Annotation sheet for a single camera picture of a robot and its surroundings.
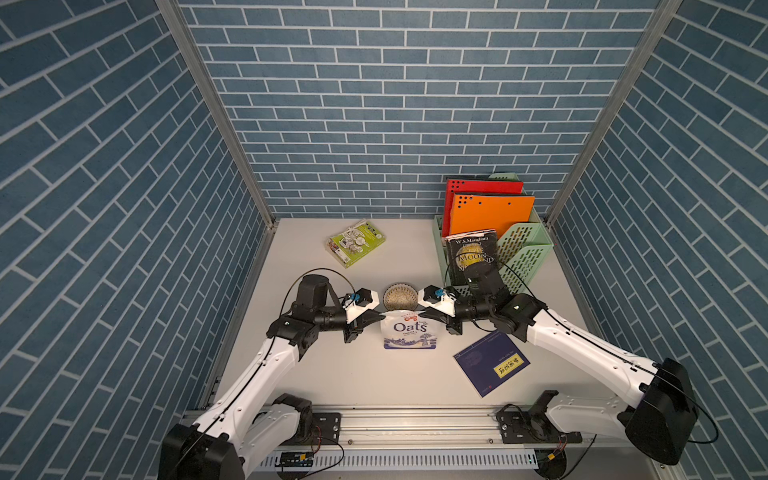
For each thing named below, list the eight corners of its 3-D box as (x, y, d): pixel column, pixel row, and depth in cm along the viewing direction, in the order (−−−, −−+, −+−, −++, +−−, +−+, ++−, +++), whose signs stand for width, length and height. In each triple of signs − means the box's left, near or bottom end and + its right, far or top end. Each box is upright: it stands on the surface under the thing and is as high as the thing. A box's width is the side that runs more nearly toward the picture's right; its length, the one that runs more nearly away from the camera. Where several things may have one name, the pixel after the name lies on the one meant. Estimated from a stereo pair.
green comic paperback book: (346, 268, 108) (344, 262, 105) (325, 247, 114) (323, 241, 111) (385, 241, 116) (385, 234, 114) (364, 223, 123) (363, 216, 120)
